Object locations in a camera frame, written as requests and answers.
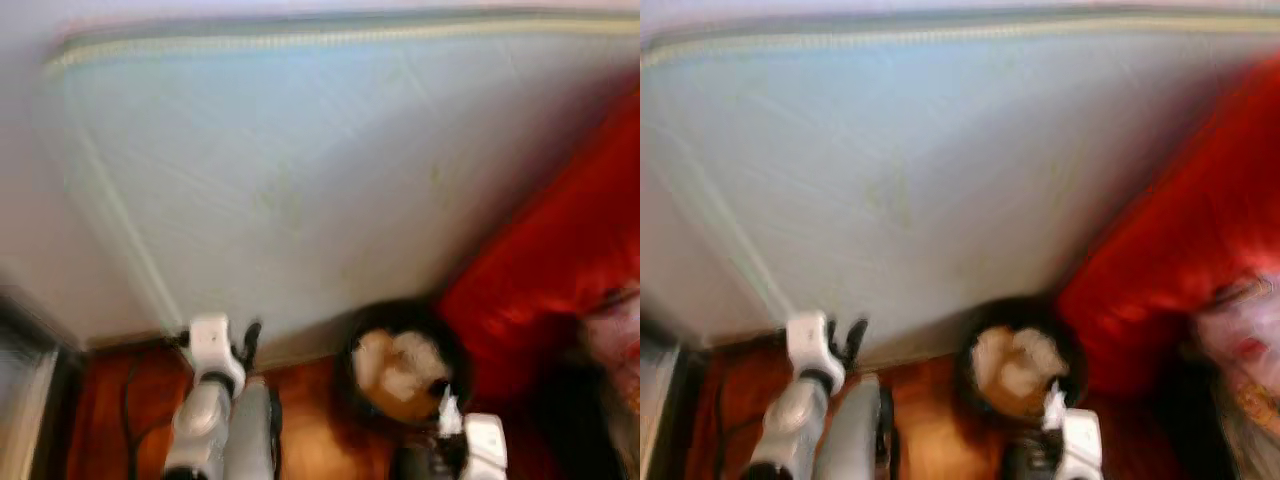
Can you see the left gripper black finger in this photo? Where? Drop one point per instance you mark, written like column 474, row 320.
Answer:
column 857, row 335
column 252, row 338

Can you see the black round waste bin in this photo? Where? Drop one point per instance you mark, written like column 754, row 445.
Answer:
column 400, row 410
column 1015, row 410

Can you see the green quilted mattress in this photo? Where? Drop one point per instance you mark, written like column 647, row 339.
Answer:
column 300, row 180
column 900, row 180

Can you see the doll head with dark hair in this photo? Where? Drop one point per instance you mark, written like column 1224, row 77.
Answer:
column 1240, row 350
column 615, row 340

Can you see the red fabric cushion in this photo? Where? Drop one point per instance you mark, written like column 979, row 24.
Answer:
column 1170, row 240
column 550, row 260

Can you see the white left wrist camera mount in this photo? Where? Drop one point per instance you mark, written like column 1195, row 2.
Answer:
column 212, row 340
column 808, row 338

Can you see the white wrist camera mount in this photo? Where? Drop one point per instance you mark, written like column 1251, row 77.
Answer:
column 212, row 340
column 1082, row 445
column 485, row 445
column 808, row 338

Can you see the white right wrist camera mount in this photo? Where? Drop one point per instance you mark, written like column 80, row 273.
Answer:
column 485, row 445
column 1082, row 445

